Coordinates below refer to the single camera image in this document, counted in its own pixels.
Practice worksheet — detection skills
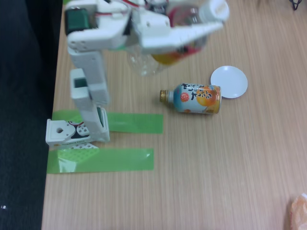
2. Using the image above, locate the orange plastic bag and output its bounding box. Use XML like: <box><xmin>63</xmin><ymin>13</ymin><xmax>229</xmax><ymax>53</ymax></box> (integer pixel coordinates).
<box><xmin>289</xmin><ymin>193</ymin><xmax>307</xmax><ymax>230</ymax></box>

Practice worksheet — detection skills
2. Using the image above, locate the long green tape strip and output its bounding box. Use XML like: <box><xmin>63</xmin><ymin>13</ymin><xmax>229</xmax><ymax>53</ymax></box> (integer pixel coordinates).
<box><xmin>47</xmin><ymin>148</ymin><xmax>154</xmax><ymax>174</ymax></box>

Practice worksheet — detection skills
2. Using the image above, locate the orange juice bottle can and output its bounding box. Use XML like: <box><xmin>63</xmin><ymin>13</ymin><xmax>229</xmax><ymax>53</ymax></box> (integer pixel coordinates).
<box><xmin>159</xmin><ymin>83</ymin><xmax>222</xmax><ymax>115</ymax></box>

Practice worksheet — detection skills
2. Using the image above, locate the white round plate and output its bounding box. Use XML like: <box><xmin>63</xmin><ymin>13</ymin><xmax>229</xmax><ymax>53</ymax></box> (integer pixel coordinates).
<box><xmin>210</xmin><ymin>65</ymin><xmax>248</xmax><ymax>99</ymax></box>

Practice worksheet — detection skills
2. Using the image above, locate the clear plastic bottle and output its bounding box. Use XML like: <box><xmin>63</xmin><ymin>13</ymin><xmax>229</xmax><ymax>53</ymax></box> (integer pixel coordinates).
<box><xmin>128</xmin><ymin>0</ymin><xmax>230</xmax><ymax>77</ymax></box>

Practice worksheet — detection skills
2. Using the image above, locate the black cable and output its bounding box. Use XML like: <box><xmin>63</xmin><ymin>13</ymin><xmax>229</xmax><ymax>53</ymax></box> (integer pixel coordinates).
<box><xmin>289</xmin><ymin>0</ymin><xmax>303</xmax><ymax>12</ymax></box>

